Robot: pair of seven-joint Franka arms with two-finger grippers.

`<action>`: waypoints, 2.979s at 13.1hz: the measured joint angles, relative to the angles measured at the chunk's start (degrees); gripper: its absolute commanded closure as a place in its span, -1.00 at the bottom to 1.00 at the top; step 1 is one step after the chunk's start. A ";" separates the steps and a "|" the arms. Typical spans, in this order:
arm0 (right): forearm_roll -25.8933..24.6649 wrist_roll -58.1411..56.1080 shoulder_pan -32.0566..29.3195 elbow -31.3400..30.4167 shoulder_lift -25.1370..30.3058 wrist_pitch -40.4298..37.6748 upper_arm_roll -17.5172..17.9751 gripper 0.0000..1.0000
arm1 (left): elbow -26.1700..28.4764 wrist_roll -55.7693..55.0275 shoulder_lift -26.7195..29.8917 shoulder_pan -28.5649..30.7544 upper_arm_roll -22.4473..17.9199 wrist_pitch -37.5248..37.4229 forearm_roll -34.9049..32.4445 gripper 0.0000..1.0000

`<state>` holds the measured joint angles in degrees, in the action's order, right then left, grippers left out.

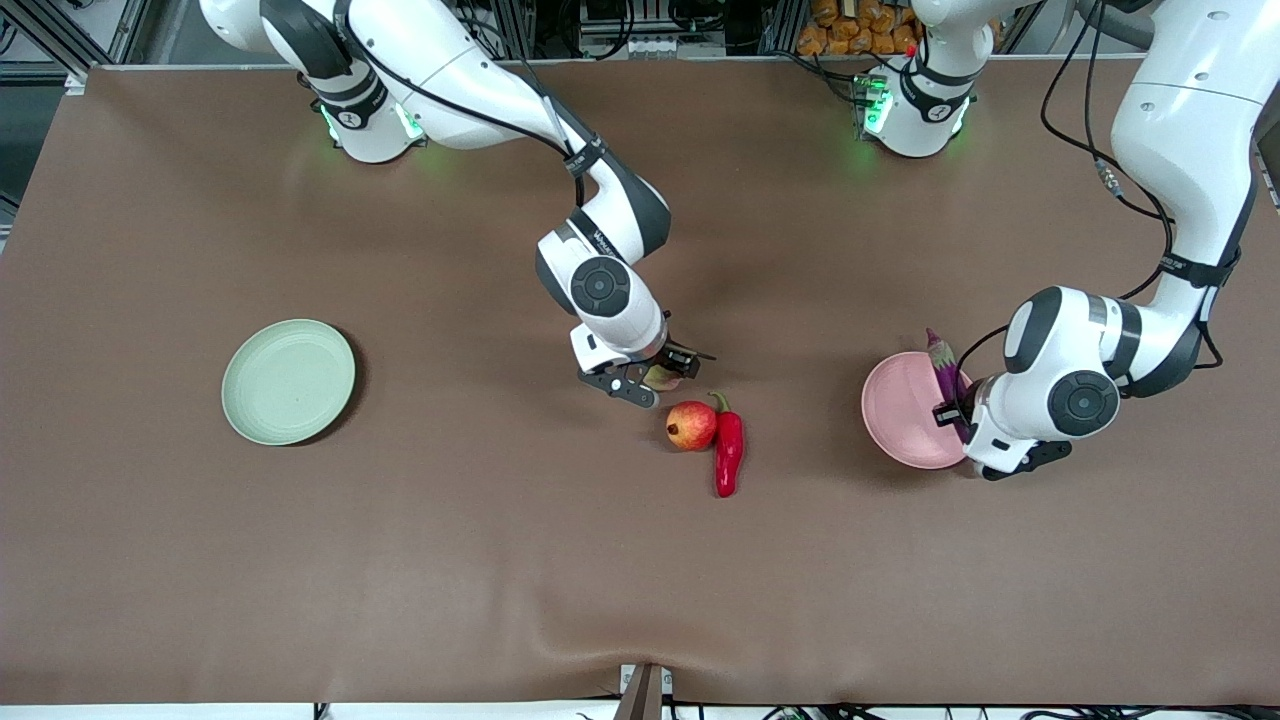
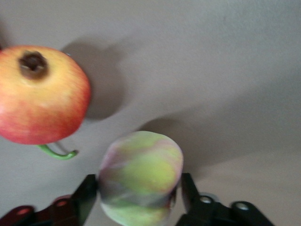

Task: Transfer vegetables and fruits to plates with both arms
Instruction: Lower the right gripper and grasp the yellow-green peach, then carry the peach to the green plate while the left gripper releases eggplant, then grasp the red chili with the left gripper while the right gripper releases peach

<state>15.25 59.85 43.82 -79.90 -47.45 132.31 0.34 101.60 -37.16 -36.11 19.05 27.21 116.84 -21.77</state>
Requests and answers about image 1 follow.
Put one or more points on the brown table cover cloth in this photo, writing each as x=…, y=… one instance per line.
x=500, y=560

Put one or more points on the pale peach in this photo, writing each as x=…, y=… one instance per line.
x=664, y=380

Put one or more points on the red pepper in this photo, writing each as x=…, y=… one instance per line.
x=729, y=450

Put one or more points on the red pomegranate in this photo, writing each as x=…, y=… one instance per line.
x=692, y=426

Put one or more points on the grey device with white connectors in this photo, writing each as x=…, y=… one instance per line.
x=655, y=45

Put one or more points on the purple eggplant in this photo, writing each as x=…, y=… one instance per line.
x=945, y=370

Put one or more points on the aluminium frame post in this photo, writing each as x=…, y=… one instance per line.
x=785, y=25
x=515, y=25

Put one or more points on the pale green plate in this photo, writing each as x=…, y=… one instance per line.
x=288, y=382

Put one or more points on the pile of orange items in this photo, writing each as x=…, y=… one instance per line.
x=850, y=30

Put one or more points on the pink plate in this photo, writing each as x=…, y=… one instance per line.
x=900, y=415

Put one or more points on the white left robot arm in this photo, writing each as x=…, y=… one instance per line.
x=1190, y=130

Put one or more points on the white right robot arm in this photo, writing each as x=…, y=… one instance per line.
x=450, y=70

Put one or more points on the metal table edge bracket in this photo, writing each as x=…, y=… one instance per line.
x=645, y=695

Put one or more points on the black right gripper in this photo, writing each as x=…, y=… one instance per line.
x=681, y=357

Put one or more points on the aluminium corner frame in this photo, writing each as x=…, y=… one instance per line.
x=128, y=30

